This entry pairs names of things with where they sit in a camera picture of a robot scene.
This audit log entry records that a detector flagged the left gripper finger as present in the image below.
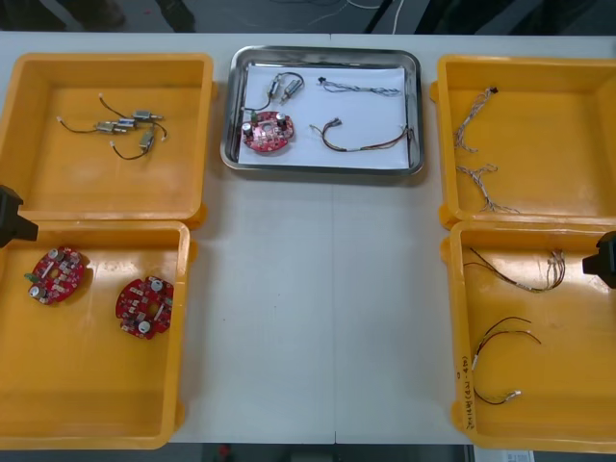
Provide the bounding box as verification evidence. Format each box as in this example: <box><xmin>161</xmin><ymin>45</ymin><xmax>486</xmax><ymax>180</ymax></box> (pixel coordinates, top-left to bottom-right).
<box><xmin>0</xmin><ymin>217</ymin><xmax>39</xmax><ymax>250</ymax></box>
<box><xmin>0</xmin><ymin>185</ymin><xmax>24</xmax><ymax>220</ymax></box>

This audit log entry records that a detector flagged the metal solenoid with black cable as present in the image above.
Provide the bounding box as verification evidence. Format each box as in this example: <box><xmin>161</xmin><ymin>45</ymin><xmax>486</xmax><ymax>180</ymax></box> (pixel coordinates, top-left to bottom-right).
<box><xmin>133</xmin><ymin>109</ymin><xmax>170</xmax><ymax>143</ymax></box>
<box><xmin>109</xmin><ymin>129</ymin><xmax>159</xmax><ymax>161</ymax></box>
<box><xmin>56</xmin><ymin>116</ymin><xmax>119</xmax><ymax>136</ymax></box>

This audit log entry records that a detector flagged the steel tray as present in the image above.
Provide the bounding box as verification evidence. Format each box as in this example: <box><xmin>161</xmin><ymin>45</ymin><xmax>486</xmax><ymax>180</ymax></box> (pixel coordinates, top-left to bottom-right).
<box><xmin>219</xmin><ymin>45</ymin><xmax>425</xmax><ymax>175</ymax></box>

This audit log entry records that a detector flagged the round red circuit board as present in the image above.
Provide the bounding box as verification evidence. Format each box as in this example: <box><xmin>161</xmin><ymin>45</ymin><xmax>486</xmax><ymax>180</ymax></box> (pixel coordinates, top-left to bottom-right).
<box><xmin>115</xmin><ymin>274</ymin><xmax>175</xmax><ymax>342</ymax></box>
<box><xmin>241</xmin><ymin>109</ymin><xmax>295</xmax><ymax>158</ymax></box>
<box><xmin>23</xmin><ymin>244</ymin><xmax>90</xmax><ymax>305</ymax></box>

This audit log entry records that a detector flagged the white paper sheet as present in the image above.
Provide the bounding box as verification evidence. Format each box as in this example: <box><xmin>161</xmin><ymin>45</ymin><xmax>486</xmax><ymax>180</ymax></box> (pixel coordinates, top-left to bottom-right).
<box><xmin>238</xmin><ymin>64</ymin><xmax>415</xmax><ymax>170</ymax></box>

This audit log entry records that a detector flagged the metal solenoid blue label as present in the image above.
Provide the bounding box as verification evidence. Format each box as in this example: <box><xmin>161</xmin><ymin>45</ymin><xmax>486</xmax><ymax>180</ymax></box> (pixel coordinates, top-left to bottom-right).
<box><xmin>276</xmin><ymin>70</ymin><xmax>305</xmax><ymax>105</ymax></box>
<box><xmin>98</xmin><ymin>92</ymin><xmax>139</xmax><ymax>131</ymax></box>
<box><xmin>239</xmin><ymin>71</ymin><xmax>285</xmax><ymax>115</ymax></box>

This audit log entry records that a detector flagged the multicolour wire harness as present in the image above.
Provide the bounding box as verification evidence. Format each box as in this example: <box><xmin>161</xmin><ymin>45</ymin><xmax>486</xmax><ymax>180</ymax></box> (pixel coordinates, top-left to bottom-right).
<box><xmin>464</xmin><ymin>245</ymin><xmax>565</xmax><ymax>294</ymax></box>
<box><xmin>309</xmin><ymin>116</ymin><xmax>416</xmax><ymax>154</ymax></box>

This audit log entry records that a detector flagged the yellow-orange plastic bin with handwriting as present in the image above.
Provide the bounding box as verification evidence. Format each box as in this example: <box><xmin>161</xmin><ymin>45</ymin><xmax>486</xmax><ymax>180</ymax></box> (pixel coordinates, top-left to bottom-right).
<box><xmin>441</xmin><ymin>220</ymin><xmax>616</xmax><ymax>454</ymax></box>

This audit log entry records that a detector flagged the person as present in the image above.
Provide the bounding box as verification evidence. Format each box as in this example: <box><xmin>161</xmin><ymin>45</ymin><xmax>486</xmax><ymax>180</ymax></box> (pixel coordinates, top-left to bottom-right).
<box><xmin>156</xmin><ymin>0</ymin><xmax>196</xmax><ymax>33</ymax></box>

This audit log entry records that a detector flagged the black stand leg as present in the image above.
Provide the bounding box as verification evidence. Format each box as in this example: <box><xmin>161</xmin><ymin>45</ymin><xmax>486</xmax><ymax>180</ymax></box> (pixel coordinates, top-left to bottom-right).
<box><xmin>366</xmin><ymin>0</ymin><xmax>394</xmax><ymax>35</ymax></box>
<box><xmin>413</xmin><ymin>0</ymin><xmax>466</xmax><ymax>35</ymax></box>

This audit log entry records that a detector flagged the red black wire harness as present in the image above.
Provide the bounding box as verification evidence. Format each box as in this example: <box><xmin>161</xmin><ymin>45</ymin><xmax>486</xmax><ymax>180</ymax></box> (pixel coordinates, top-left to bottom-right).
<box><xmin>470</xmin><ymin>315</ymin><xmax>544</xmax><ymax>404</ymax></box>

